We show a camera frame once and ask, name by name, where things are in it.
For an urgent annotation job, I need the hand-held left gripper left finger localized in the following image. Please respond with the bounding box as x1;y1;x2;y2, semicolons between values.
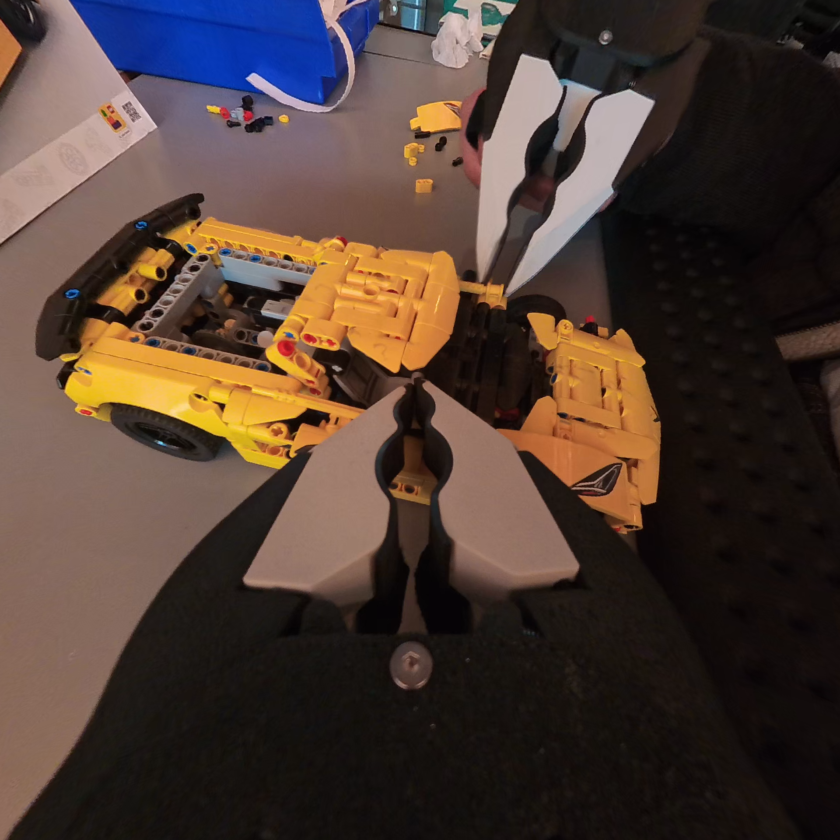
241;386;413;634

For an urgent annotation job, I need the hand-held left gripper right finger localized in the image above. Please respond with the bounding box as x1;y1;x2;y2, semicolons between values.
415;379;583;634

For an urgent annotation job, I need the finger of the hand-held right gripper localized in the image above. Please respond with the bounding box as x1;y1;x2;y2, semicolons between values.
476;54;568;282
500;88;658;296

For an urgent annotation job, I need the yellow brick toy car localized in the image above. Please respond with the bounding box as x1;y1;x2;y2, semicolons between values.
34;193;662;532

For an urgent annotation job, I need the person's right forearm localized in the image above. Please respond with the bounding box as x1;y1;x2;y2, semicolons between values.
613;0;840;342

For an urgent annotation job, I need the person's right hand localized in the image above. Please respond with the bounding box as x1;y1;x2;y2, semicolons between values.
459;91;555;199

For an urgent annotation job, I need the yellow curved brick panel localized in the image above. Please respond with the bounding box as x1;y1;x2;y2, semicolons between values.
409;100;465;133

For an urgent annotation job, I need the teal box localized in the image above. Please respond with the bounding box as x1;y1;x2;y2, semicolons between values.
441;0;519;21

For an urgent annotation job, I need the crumpled white tissue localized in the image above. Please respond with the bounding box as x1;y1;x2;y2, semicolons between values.
430;12;485;68

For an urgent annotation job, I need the pile of small brick pieces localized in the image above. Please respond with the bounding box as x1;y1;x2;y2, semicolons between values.
206;95;291;134

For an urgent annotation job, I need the toy car picture box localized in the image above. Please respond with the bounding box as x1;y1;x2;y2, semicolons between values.
0;0;158;245

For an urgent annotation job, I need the blue bag with white handles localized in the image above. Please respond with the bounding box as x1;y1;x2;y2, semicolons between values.
69;0;382;114

